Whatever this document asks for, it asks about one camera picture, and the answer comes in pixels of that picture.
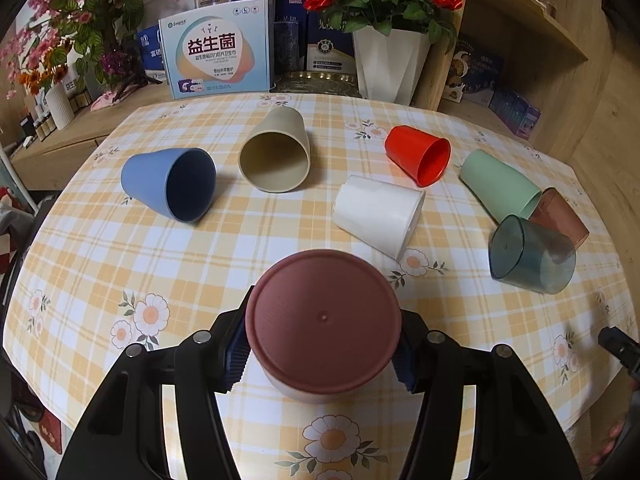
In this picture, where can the pink blossom flower arrangement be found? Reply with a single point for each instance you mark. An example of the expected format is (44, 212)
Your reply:
(75, 20)

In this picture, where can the yellow plaid floral tablecloth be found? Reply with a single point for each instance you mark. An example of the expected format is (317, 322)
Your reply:
(150, 260)

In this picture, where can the tall dark blue box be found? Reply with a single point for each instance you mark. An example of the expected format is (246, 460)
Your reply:
(289, 35)

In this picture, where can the blue cup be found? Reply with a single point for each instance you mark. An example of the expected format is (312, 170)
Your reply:
(150, 180)

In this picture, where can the light blue printed box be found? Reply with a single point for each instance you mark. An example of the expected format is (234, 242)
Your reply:
(215, 50)

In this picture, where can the red cup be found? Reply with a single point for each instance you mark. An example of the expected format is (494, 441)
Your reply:
(405, 145)

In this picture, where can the grey translucent cup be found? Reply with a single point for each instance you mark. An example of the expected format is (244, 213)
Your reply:
(540, 260)

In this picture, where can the low wooden cabinet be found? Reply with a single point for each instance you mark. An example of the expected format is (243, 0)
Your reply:
(75, 145)

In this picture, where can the light green cup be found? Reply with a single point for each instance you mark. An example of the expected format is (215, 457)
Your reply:
(492, 175)

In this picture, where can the teal small boxes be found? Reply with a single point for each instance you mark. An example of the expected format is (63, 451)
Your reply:
(515, 110)

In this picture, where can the wooden shelf unit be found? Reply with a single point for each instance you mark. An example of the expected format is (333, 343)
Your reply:
(530, 25)

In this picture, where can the white cup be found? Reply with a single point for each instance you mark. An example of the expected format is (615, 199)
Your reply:
(370, 210)

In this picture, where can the white faceted flower pot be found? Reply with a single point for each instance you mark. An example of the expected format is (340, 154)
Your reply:
(390, 65)

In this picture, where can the dark blue box with emblem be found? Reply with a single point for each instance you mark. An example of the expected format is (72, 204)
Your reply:
(330, 45)

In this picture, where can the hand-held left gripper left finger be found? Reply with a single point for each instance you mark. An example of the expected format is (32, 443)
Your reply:
(235, 360)

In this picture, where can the dusty pink cup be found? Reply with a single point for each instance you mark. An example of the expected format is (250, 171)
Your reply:
(320, 320)

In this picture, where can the white ribbed vase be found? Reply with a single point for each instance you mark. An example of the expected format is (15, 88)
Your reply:
(59, 107)

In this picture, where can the beige cup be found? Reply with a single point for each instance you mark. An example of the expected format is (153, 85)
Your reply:
(282, 127)

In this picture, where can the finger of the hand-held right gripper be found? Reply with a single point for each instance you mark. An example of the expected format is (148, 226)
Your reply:
(620, 347)

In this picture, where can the blue and white box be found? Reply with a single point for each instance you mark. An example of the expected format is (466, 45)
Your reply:
(149, 47)

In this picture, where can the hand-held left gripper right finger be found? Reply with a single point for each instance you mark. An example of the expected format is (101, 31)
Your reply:
(404, 367)

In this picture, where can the brown translucent cup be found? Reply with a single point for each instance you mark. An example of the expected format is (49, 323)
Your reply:
(562, 217)

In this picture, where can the brass tray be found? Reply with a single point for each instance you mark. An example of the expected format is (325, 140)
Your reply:
(315, 82)

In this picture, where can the illustrated dark box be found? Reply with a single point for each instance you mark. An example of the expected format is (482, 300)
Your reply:
(472, 70)

